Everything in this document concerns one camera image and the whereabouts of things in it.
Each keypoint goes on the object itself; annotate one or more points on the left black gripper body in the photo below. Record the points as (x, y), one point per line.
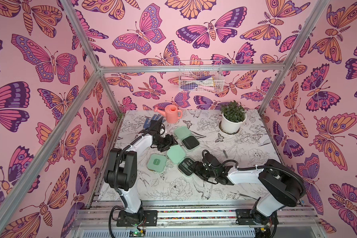
(164, 143)

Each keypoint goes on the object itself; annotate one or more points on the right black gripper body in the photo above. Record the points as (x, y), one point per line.
(200, 169)

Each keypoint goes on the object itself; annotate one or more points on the green clipper case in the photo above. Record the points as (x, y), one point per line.
(157, 163)

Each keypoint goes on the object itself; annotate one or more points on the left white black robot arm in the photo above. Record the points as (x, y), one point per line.
(121, 170)

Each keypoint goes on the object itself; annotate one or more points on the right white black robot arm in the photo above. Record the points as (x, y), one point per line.
(284, 187)

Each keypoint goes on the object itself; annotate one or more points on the blue garden glove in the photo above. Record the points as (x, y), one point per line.
(154, 125)

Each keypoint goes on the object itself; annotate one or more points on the pink watering can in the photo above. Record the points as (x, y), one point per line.
(171, 113)

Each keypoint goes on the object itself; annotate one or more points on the potted green plant white pot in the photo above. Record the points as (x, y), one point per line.
(233, 116)

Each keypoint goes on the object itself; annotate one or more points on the white wire wall basket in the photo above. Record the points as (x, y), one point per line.
(200, 76)

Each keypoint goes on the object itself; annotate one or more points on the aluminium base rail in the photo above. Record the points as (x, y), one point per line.
(197, 219)

